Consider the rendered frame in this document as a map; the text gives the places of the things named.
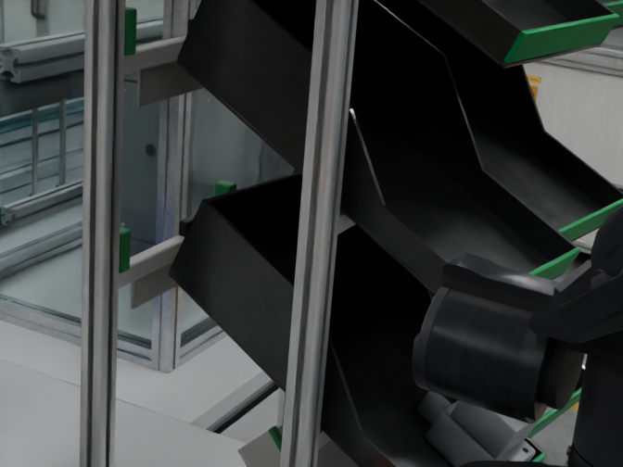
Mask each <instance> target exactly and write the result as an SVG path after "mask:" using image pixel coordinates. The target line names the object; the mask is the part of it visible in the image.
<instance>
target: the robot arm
mask: <svg viewBox="0 0 623 467"><path fill-rule="evenodd" d="M584 354H587V359H586V365H585V371H584V376H583V382H582V388H581V392H580V398H579V404H578V414H577V419H576V424H575V430H574V435H573V441H572V445H569V446H568V448H567V451H566V455H567V456H568V459H567V461H566V463H565V465H564V466H560V465H549V464H546V463H543V462H537V461H471V462H468V463H465V464H463V465H461V466H460V467H623V206H621V207H620V208H618V209H617V210H616V211H614V212H613V213H612V214H611V215H609V216H608V217H607V219H606V220H605V222H604V223H603V225H602V226H601V227H600V229H599V230H598V232H597V233H596V235H595V239H594V242H593V246H592V249H591V259H588V260H586V261H585V262H584V263H583V264H582V265H580V266H579V267H578V268H577V269H576V270H574V271H573V272H572V273H571V274H569V275H568V276H567V277H566V278H565V279H564V280H563V281H562V282H561V283H560V282H556V281H553V280H550V279H546V278H542V277H539V276H536V275H532V274H528V273H524V272H521V271H515V270H511V269H507V268H504V267H502V266H499V265H497V264H496V263H494V262H492V261H490V260H488V259H484V258H482V257H478V256H475V255H471V254H467V253H463V254H462V255H460V256H459V257H457V258H455V259H453V260H452V261H450V262H449V263H447V264H446V265H444V267H443V274H442V282H441V287H440V288H439V290H438V292H437V293H436V294H435V296H434V297H433V299H432V302H431V304H430V306H429V308H428V310H427V313H426V316H425V319H424V322H423V325H422V329H421V333H420V334H418V335H417V336H416V337H415V339H414V342H413V359H412V368H413V378H414V380H415V383H416V384H417V385H418V386H419V387H420V388H423V389H426V390H429V391H432V392H435V393H438V394H441V395H443V396H446V397H449V398H454V399H457V400H460V401H462V402H465V403H468V404H471V405H474V406H477V407H480V408H482V409H485V410H490V411H493V412H496V413H499V414H501V415H504V416H507V417H510V418H513V419H516V420H518V421H522V422H525V423H531V424H533V423H535V422H536V421H537V420H538V419H539V418H540V417H541V416H542V414H543V413H544V412H545V411H546V409H547V407H550V408H553V409H556V410H562V409H563V408H564V407H565V406H566V405H567V403H568V402H569V400H570V399H571V397H572V395H573V393H574V390H575V388H576V386H577V383H578V380H579V376H580V372H581V368H582V364H583V360H584Z"/></svg>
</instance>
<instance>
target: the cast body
mask: <svg viewBox="0 0 623 467"><path fill-rule="evenodd" d="M416 410H417V411H418V412H419V413H420V414H421V415H422V416H423V417H424V418H425V419H426V420H427V421H428V422H429V423H430V424H431V426H430V427H429V429H428V430H427V432H426V434H425V438H426V440H427V441H428V442H430V443H431V444H432V445H433V446H434V447H435V448H436V449H437V450H438V451H439V452H440V453H441V454H442V455H443V456H444V457H445V458H446V459H447V460H448V461H449V462H450V463H451V464H452V465H453V466H454V467H460V466H461V465H463V464H465V463H468V462H471V461H530V460H531V459H532V458H533V456H534V455H535V453H536V451H535V449H534V448H533V447H532V446H531V445H530V444H529V443H527V442H526V441H525V440H524V439H525V438H527V436H528V435H529V433H530V432H531V431H532V430H533V428H534V427H535V426H536V424H537V423H538V422H539V420H540V419H541V418H542V416H543V414H542V416H541V417H540V418H539V419H538V420H537V421H536V422H535V423H533V424H531V423H525V422H522V421H518V420H516V419H513V418H510V417H507V416H504V415H501V414H499V413H496V412H493V411H490V410H485V409H482V408H480V407H477V406H474V405H471V404H468V403H465V402H462V401H460V400H457V401H456V402H454V403H453V404H451V403H450V402H449V401H448V400H447V399H446V398H445V397H444V396H442V395H441V394H438V393H435V392H432V391H429V392H428V393H427V394H426V396H425V397H424V399H423V400H422V402H421V403H420V405H419V406H418V408H417V409H416Z"/></svg>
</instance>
